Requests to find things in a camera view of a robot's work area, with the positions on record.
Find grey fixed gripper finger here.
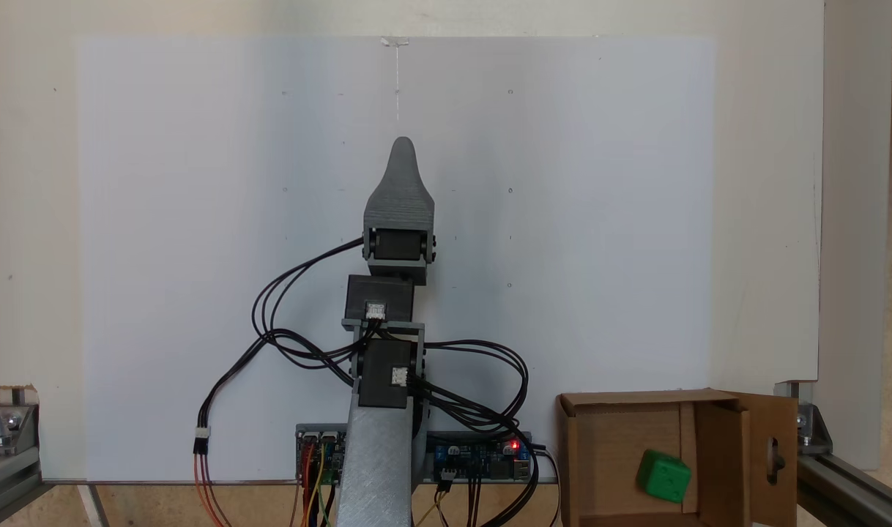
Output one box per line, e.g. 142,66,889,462
363,137,436,229

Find green dice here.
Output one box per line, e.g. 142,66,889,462
636,449,693,504

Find white paper sheet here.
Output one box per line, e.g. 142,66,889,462
76,35,716,484

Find green circuit board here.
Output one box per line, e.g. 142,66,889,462
295,424,349,485

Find blue circuit board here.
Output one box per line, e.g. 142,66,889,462
425,432,533,483

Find brown cardboard box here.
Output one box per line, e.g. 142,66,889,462
557,389,798,527

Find grey metal bar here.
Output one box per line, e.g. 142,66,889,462
76,483,111,527

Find black gripper motor cable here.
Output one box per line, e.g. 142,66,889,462
251,237,366,368

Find long black looping cable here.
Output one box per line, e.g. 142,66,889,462
417,337,529,434

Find black base cable bundle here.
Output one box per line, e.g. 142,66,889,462
417,392,539,527

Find coloured jumper wires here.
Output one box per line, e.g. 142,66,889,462
291,438,342,527

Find black cable with white connector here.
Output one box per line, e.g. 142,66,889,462
193,329,355,456

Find black power cable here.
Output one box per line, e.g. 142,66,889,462
530,442,562,527

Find orange red wires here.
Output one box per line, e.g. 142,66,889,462
193,452,234,527

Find aluminium corner bracket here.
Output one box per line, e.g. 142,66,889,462
776,381,833,456
0,401,40,456

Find aluminium extrusion rail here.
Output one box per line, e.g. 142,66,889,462
798,454,892,527
0,446,45,527

